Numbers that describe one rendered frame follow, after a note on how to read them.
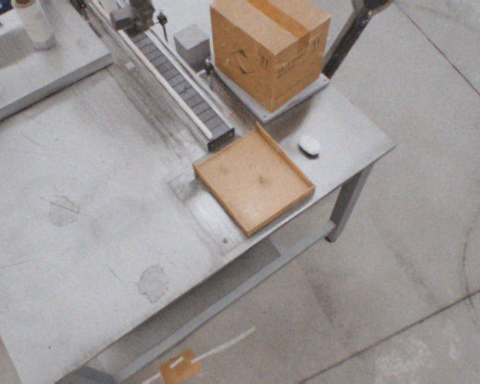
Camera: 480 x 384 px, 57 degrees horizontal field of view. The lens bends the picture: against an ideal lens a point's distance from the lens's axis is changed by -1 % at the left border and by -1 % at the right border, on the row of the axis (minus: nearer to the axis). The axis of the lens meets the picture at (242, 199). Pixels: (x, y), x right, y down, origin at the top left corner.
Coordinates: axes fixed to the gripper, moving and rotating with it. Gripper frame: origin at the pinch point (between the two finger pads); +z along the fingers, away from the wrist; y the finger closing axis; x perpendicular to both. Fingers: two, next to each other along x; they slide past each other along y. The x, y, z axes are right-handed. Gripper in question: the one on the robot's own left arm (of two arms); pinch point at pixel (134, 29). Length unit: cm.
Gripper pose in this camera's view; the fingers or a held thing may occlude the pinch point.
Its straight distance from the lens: 176.2
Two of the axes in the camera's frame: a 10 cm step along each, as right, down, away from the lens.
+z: -3.6, -0.9, 9.3
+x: 4.6, 8.5, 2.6
